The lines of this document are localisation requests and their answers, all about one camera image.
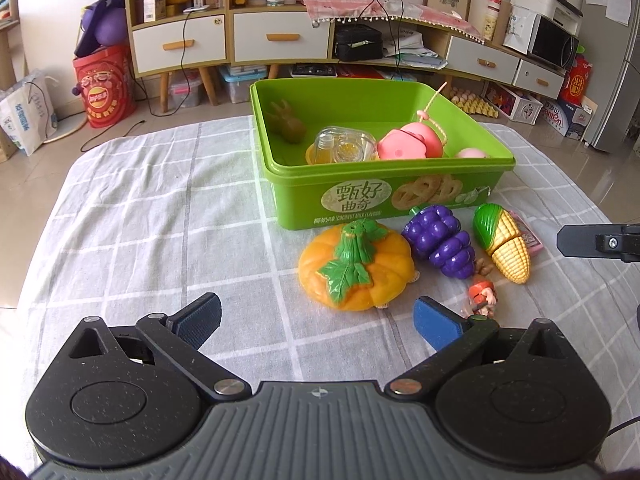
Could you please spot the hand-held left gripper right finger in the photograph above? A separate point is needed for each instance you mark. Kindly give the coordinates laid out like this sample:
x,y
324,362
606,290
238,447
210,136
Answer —
x,y
435,322

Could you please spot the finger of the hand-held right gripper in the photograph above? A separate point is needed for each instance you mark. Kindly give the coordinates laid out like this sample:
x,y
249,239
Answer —
x,y
585,240

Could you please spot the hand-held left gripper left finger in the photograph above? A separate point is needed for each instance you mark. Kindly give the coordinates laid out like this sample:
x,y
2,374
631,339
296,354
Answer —
x,y
197,320

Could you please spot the pink printed card box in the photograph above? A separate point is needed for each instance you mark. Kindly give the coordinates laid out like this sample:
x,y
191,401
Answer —
x,y
532,240

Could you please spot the small red figurine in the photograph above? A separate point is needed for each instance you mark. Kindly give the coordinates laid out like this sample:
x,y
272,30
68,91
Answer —
x,y
482,297

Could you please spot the purple toy grapes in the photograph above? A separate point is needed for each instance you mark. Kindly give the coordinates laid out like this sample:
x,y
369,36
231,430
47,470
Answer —
x,y
445,250

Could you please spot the yellow toy corn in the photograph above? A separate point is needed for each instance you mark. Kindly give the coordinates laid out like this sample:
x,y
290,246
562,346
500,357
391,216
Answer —
x,y
510,255

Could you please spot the orange toy pumpkin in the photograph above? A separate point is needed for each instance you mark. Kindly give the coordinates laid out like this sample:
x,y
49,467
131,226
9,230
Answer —
x,y
385,260

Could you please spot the yellow toy with clear dome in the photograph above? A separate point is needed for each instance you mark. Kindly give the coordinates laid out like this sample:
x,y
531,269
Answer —
x,y
345,147

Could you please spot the brown antlered rubber toy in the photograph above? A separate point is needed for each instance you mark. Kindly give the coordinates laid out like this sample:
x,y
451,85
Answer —
x,y
290,127

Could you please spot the green plastic box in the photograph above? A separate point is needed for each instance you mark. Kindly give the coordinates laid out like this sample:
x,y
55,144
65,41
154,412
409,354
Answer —
x,y
350,105

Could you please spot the small brown toy piece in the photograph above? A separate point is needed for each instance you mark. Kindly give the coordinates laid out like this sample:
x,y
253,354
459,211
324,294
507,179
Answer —
x,y
483,267

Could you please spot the grey checked sheet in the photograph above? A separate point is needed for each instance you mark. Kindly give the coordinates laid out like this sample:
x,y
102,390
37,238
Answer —
x,y
150,210

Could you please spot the white blue printed carton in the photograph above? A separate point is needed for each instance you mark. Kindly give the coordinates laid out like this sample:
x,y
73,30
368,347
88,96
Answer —
x,y
567,120

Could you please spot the white red printed box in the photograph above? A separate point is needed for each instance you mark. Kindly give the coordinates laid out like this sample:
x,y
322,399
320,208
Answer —
x,y
512,105

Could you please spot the red snack bag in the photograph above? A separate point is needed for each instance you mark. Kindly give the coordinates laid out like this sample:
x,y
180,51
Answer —
x,y
575,80

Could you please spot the grey refrigerator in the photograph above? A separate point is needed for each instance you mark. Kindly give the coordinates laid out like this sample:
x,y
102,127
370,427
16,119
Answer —
x,y
612,75

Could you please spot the yellow egg tray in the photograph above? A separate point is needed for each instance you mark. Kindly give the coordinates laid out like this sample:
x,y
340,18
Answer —
x,y
472,102

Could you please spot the black microwave oven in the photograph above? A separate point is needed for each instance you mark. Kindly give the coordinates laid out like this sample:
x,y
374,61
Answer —
x,y
552,42

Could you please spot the clear storage box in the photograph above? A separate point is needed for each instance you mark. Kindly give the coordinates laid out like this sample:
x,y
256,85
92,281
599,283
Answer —
x,y
235,85
185,90

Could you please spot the white printer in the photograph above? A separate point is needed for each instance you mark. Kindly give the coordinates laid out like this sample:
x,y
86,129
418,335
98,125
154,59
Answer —
x,y
545,0

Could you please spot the tall printed tube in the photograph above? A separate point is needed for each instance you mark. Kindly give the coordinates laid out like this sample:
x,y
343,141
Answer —
x,y
491,15

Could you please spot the low wooden cabinet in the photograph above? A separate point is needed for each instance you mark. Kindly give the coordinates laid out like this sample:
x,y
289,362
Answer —
x,y
450,35

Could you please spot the red printed bucket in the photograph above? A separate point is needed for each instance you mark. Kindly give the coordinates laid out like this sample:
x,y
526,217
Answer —
x,y
102,90

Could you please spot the pile of papers and cloth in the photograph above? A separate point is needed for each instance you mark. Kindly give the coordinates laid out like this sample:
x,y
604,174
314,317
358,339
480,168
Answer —
x,y
415,50

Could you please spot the red flat box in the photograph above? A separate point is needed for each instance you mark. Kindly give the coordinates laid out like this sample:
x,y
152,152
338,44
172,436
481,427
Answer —
x,y
350,71

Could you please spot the white paper bag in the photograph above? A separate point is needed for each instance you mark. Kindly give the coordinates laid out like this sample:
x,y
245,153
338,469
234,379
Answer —
x,y
27,115

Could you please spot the black bag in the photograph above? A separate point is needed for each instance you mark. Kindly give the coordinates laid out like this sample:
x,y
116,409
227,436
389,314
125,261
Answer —
x,y
357,42

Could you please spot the purple plush toy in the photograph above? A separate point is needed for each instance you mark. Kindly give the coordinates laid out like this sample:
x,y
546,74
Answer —
x,y
107,25

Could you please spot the wooden shelf cabinet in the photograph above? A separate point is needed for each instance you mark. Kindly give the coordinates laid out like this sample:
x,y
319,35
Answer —
x,y
227,10

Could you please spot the pink fringed tablecloth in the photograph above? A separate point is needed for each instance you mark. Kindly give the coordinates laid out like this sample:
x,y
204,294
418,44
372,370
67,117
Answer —
x,y
340,7

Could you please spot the wooden bookshelf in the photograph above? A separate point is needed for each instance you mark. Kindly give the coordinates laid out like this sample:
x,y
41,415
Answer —
x,y
10,35

